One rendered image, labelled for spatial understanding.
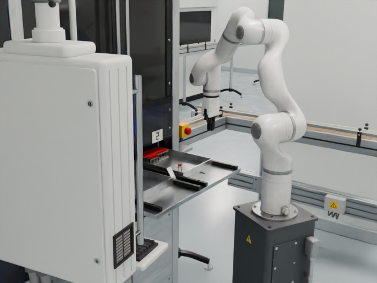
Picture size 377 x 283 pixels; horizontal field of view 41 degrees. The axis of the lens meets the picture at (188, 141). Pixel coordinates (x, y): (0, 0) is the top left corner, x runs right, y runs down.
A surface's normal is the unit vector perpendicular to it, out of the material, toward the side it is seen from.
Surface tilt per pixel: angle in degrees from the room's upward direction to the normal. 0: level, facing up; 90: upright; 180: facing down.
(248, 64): 90
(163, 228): 90
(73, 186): 90
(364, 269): 0
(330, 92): 90
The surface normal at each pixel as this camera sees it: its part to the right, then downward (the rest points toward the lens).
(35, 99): -0.43, 0.25
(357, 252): 0.01, -0.96
